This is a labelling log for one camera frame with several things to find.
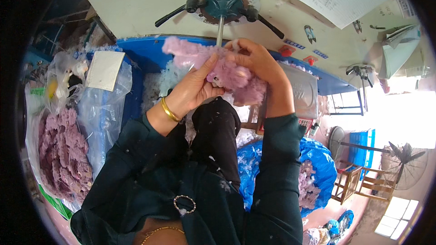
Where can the blue label sticker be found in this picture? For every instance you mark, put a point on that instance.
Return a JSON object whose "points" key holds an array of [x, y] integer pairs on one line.
{"points": [[295, 44], [320, 54]]}

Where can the pile of stuffed purple toys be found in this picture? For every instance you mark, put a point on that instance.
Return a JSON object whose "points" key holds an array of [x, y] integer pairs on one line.
{"points": [[308, 187]]}

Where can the wooden stand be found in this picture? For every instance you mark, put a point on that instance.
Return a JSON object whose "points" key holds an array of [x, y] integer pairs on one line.
{"points": [[252, 117]]}

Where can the blue plastic bag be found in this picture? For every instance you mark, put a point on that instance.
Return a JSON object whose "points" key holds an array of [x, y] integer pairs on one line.
{"points": [[316, 163]]}

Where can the white card sheet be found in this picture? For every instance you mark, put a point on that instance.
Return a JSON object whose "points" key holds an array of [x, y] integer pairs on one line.
{"points": [[105, 70]]}

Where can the blue plastic crate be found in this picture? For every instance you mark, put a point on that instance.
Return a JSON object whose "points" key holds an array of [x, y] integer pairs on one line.
{"points": [[361, 149]]}

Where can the silver weighing scale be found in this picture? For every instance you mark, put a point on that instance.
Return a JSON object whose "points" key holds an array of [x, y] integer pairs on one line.
{"points": [[303, 92]]}

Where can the small clear bag of parts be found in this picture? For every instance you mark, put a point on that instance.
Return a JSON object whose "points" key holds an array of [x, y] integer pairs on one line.
{"points": [[68, 75]]}

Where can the heap of cloths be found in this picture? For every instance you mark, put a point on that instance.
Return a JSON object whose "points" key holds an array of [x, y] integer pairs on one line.
{"points": [[330, 229]]}

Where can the window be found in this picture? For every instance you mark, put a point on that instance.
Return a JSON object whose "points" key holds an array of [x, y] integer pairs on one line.
{"points": [[397, 217]]}

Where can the cluttered wooden rack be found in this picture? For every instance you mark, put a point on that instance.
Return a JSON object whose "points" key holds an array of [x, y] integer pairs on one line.
{"points": [[68, 27]]}

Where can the gold bangle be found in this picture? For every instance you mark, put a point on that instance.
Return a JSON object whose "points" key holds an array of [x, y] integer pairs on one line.
{"points": [[168, 110]]}

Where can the heap of purple plush skins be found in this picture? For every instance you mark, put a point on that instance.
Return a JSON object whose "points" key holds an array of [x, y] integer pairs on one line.
{"points": [[64, 153]]}

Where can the thread snips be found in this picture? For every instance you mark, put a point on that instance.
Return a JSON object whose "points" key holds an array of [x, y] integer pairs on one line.
{"points": [[357, 26], [310, 34]]}

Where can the blue stuffing bin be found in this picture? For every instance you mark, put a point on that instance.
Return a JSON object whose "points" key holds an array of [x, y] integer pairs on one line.
{"points": [[146, 51]]}

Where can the person's legs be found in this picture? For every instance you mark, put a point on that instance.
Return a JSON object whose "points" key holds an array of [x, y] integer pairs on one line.
{"points": [[216, 132]]}

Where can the person's left hand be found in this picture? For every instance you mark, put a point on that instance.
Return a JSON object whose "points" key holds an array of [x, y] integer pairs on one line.
{"points": [[189, 88]]}

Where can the purple plush toy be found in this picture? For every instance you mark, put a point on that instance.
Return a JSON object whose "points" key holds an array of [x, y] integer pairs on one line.
{"points": [[231, 75]]}

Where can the person's right fingers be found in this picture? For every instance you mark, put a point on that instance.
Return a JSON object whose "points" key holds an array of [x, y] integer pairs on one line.
{"points": [[242, 54]]}

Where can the red push button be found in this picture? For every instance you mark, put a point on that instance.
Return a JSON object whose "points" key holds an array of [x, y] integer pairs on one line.
{"points": [[310, 60], [286, 51]]}

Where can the large clear plastic bag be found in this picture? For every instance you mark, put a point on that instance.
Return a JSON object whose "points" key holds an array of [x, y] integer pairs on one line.
{"points": [[102, 115]]}

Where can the person's body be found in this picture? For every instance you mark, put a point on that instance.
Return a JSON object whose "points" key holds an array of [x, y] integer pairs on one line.
{"points": [[204, 211]]}

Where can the paper sheet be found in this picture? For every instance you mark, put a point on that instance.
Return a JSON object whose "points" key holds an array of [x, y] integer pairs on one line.
{"points": [[405, 3]]}

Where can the grey standing fan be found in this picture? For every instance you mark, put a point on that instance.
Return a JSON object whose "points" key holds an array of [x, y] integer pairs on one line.
{"points": [[336, 142]]}

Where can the metal stuffing nozzle tube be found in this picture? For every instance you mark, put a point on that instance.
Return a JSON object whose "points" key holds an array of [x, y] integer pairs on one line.
{"points": [[220, 30]]}

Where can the pile of notebooks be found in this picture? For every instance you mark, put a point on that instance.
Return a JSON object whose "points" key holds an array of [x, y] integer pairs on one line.
{"points": [[398, 51]]}

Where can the wooden chair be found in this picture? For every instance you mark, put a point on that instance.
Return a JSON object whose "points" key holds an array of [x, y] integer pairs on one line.
{"points": [[378, 183], [347, 183]]}

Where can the person's right hand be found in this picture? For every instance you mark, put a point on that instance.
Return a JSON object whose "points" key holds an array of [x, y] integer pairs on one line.
{"points": [[260, 63]]}

